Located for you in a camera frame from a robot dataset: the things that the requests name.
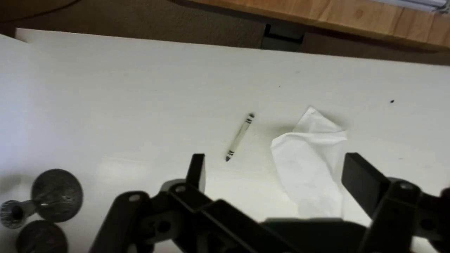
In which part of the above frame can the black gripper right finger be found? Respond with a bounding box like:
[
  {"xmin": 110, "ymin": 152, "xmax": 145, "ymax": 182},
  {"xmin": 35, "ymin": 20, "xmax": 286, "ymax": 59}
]
[{"xmin": 340, "ymin": 152, "xmax": 450, "ymax": 253}]

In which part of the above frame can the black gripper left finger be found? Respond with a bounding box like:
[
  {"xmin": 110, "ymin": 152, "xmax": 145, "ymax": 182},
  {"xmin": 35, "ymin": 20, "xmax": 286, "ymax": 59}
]
[{"xmin": 89, "ymin": 154, "xmax": 301, "ymax": 253}]

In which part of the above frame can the white cloth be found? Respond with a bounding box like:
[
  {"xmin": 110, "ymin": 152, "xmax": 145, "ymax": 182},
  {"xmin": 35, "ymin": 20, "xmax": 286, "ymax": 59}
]
[{"xmin": 270, "ymin": 106, "xmax": 371, "ymax": 227}]

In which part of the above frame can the white crayon with black ends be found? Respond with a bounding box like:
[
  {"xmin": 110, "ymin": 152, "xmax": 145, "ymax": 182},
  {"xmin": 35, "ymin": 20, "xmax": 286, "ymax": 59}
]
[{"xmin": 224, "ymin": 111, "xmax": 256, "ymax": 163}]

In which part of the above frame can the wooden desk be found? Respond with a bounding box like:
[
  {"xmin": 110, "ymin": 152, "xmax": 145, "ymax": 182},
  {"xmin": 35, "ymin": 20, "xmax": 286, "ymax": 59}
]
[{"xmin": 173, "ymin": 0, "xmax": 450, "ymax": 54}]

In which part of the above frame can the black suction cup mount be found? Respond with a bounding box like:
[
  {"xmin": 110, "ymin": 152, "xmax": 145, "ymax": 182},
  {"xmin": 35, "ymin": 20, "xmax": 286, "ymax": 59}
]
[
  {"xmin": 16, "ymin": 220, "xmax": 70, "ymax": 253},
  {"xmin": 0, "ymin": 199, "xmax": 39, "ymax": 231},
  {"xmin": 30, "ymin": 168, "xmax": 84, "ymax": 224}
]

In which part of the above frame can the black bracket under desk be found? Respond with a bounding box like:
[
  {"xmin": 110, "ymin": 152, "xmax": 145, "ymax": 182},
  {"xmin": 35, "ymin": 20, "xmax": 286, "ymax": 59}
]
[{"xmin": 260, "ymin": 23, "xmax": 307, "ymax": 52}]

